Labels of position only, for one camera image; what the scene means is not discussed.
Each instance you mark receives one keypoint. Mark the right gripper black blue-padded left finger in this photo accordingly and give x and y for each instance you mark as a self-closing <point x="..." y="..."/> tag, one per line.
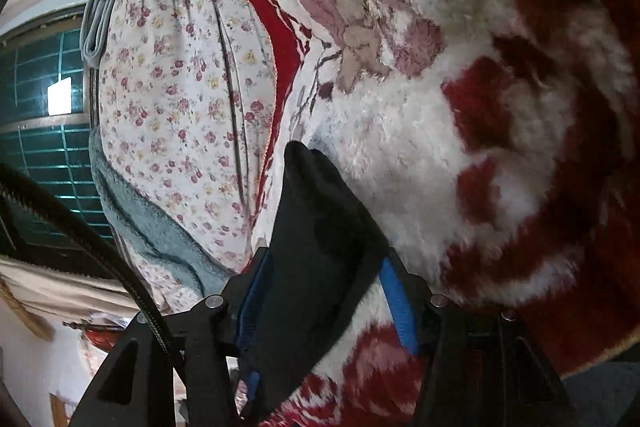
<point x="134" y="386"/>

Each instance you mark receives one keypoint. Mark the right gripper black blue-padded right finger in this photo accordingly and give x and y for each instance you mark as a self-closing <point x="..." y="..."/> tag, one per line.
<point x="482" y="369"/>

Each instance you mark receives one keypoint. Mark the black pants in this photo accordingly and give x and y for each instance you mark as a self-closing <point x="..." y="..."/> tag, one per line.
<point x="325" y="251"/>

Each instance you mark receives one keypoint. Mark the teal fuzzy towel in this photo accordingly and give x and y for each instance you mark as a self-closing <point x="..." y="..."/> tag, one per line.
<point x="150" y="231"/>

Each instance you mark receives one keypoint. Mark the small-flower print quilt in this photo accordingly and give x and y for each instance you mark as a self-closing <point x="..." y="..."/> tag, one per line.
<point x="186" y="98"/>

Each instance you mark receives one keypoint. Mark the green barred window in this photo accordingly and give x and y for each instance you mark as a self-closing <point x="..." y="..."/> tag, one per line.
<point x="46" y="115"/>

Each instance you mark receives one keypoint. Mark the red white floral fleece blanket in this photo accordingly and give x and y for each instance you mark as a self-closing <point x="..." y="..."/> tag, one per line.
<point x="496" y="143"/>

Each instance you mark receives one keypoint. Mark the grey folded cloth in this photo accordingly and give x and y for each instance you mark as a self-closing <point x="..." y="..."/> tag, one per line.
<point x="94" y="30"/>

